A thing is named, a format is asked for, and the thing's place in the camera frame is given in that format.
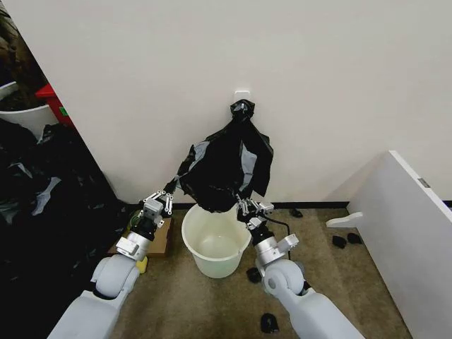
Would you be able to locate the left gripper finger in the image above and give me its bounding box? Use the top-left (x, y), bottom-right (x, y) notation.
top-left (143, 182), bottom-right (179, 205)
top-left (159, 186), bottom-right (179, 217)

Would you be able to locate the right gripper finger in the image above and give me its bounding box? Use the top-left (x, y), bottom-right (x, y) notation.
top-left (251, 201), bottom-right (275, 216)
top-left (235, 194), bottom-right (251, 222)

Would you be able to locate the black plastic garbage bag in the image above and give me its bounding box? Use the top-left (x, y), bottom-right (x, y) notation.
top-left (162, 100), bottom-right (275, 215)

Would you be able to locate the white plastic trash bin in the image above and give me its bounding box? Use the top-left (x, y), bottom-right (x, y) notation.
top-left (181, 203), bottom-right (253, 280)

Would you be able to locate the pile of black garbage bags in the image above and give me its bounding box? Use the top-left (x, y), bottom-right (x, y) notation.
top-left (0, 118), bottom-right (142, 339)

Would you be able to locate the brown cardboard box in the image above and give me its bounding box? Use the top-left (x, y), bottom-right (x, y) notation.
top-left (107, 217), bottom-right (174, 258)

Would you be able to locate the black baseboard strip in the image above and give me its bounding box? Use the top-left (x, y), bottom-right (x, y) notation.
top-left (172, 201), bottom-right (350, 210)

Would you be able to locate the white panel foot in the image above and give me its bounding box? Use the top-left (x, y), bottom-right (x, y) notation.
top-left (325, 210), bottom-right (364, 228)

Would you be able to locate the red box with green label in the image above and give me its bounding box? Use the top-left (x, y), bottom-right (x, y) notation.
top-left (35, 83), bottom-right (77, 126)

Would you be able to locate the white board panel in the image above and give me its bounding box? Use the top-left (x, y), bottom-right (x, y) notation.
top-left (347, 150), bottom-right (452, 339)

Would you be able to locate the large white round pot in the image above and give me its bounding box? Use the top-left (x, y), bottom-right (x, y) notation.
top-left (0, 81), bottom-right (59, 142)

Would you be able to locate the dark brown plant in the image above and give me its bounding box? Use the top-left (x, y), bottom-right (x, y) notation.
top-left (0, 6), bottom-right (49, 110)

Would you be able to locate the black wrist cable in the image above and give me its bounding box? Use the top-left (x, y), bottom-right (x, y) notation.
top-left (264, 215), bottom-right (294, 261)

